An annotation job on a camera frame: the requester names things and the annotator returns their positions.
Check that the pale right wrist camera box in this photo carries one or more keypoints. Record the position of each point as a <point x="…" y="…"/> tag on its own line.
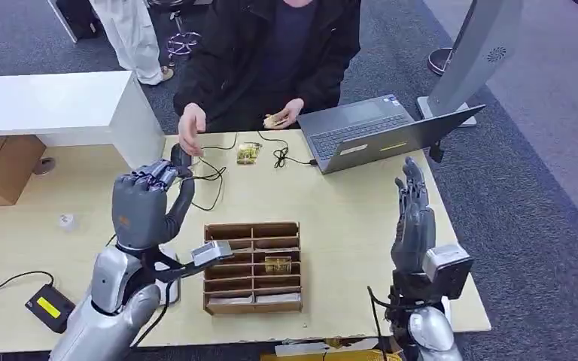
<point x="448" y="269"/>

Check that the grey standing kiosk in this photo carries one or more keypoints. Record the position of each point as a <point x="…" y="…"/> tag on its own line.
<point x="473" y="55"/>

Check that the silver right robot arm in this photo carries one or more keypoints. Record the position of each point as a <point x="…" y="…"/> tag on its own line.
<point x="431" y="331"/>

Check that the grey laptop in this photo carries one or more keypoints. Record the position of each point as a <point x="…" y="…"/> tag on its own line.
<point x="364" y="134"/>

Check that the round dark stand base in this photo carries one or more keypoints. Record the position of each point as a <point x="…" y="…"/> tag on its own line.
<point x="437" y="62"/>

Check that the chrome stool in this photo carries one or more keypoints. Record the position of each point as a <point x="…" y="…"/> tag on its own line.
<point x="182" y="42"/>

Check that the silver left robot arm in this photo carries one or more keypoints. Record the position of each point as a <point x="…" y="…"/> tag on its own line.
<point x="104" y="314"/>

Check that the wooden card box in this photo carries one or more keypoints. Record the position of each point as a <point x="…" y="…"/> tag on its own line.
<point x="254" y="306"/>

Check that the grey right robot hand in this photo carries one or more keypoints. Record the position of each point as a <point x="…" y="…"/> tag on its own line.
<point x="413" y="234"/>

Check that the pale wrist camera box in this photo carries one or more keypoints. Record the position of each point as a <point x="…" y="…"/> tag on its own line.
<point x="448" y="269"/>
<point x="210" y="253"/>

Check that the person's left hand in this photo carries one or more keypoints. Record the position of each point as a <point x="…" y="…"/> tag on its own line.
<point x="291" y="109"/>

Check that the dark cabinet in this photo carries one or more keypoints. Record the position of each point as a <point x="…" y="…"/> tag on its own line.
<point x="77" y="17"/>

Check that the round grey floor disc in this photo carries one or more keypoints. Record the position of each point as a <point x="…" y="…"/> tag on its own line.
<point x="44" y="166"/>

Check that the person in white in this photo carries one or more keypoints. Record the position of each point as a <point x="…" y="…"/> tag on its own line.
<point x="132" y="35"/>

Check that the person's hand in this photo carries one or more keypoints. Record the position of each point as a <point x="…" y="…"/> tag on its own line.
<point x="191" y="127"/>
<point x="291" y="109"/>

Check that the person's right hand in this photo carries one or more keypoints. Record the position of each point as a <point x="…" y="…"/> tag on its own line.
<point x="191" y="127"/>

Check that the black device with yellow label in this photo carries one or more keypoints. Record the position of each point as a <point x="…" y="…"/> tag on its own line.
<point x="49" y="308"/>

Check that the yellow base part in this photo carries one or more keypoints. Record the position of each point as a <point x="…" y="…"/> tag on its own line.
<point x="339" y="356"/>

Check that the brown cardboard box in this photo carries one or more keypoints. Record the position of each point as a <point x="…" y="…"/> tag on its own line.
<point x="5" y="169"/>

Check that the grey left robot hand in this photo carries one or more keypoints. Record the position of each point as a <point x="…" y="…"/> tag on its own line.
<point x="142" y="209"/>

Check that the white cabinet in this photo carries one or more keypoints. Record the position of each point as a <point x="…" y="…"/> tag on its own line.
<point x="44" y="102"/>

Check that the white card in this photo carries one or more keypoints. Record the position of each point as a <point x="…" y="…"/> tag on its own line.
<point x="278" y="298"/>
<point x="229" y="300"/>

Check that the gold printed card stack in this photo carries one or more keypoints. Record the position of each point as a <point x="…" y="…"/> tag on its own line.
<point x="248" y="153"/>

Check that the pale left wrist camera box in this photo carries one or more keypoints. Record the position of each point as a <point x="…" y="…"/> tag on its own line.
<point x="210" y="253"/>

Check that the black computer mouse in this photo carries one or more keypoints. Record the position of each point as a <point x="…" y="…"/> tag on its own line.
<point x="182" y="154"/>

